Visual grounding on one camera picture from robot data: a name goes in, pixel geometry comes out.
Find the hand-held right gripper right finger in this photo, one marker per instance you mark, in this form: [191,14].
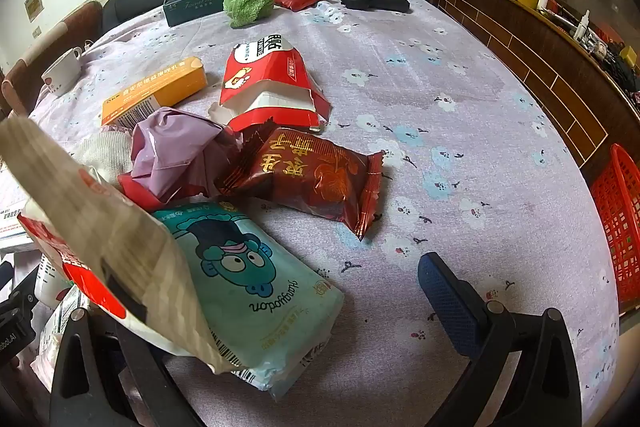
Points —
[450,302]

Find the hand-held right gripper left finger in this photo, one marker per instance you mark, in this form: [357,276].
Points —
[150,382]

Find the striped paper bag with red print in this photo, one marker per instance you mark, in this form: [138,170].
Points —
[115,227]

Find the red plastic basket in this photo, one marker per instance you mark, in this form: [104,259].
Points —
[617,217]

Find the purple red plastic bag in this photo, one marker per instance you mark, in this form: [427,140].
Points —
[175,152]

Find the orange cardboard box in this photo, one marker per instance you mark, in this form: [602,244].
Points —
[160,92]

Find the red and white paper box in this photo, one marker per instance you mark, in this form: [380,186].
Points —
[270,87]

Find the white printed packet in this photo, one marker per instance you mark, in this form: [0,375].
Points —
[57,337]

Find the white printed box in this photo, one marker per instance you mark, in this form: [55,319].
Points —
[12,212]

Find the light blue wipes pack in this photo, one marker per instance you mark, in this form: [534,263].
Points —
[270,307]

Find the dark red snack packet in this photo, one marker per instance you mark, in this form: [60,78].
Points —
[310,177]

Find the white cloth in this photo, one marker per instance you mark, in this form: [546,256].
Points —
[105,154]

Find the white cup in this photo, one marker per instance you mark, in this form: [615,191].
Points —
[60,69]

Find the wooden cabinet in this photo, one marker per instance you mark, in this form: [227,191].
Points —
[525,52]

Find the brown armchair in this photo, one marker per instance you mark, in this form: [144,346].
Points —
[55,37]

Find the small yellow item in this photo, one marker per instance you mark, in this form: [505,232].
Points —
[628,55]

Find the small white dispenser bottle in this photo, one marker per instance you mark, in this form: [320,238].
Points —
[582,27]

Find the green towel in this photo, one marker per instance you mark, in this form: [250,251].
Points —
[247,4]

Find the small wall plaque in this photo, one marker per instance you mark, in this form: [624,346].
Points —
[33,4]

